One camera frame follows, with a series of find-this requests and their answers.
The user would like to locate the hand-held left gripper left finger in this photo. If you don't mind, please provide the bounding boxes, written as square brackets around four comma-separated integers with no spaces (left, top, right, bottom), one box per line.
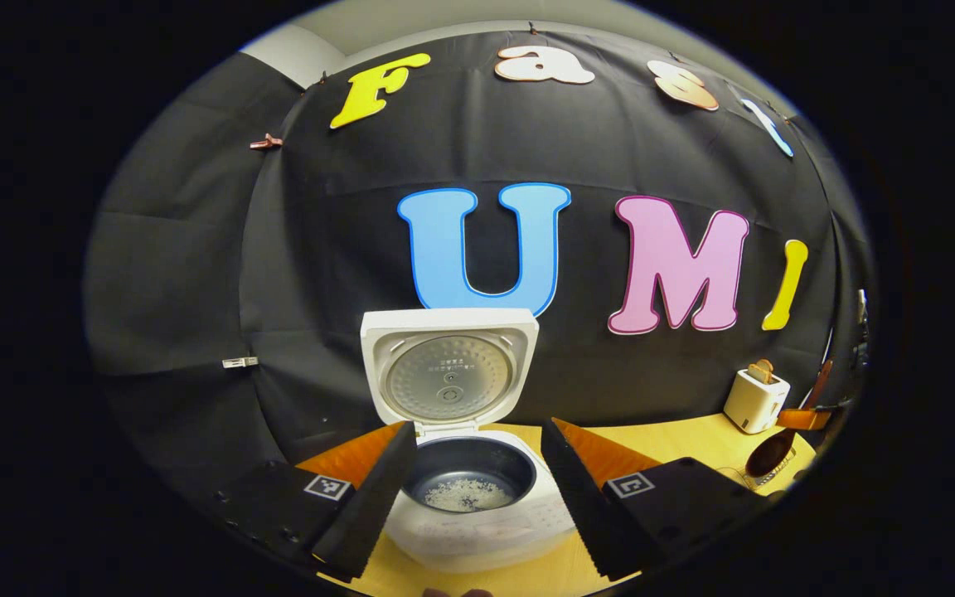
[211,420,419,583]

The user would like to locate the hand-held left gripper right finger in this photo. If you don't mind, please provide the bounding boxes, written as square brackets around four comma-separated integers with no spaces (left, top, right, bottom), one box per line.
[540,416,770,583]

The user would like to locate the brown wooden spoon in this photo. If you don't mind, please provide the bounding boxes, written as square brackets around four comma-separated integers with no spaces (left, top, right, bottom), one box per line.
[745,359,833,480]

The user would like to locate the metal wire chopstick holder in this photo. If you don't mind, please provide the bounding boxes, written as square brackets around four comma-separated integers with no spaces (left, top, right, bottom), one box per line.
[744,452,800,492]

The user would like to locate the white rice grains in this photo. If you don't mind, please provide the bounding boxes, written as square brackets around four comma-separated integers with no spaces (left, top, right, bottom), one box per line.
[424,478,516,512]

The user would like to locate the white rice cooker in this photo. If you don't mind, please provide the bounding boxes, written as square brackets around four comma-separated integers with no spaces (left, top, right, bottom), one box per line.
[360,308,578,575]

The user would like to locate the white toaster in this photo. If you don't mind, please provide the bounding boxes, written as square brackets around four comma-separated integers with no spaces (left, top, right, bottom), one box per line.
[724,367,791,434]

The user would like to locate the black backdrop cloth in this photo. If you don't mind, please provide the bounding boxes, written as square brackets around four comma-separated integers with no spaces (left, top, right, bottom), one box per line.
[84,29,875,498]

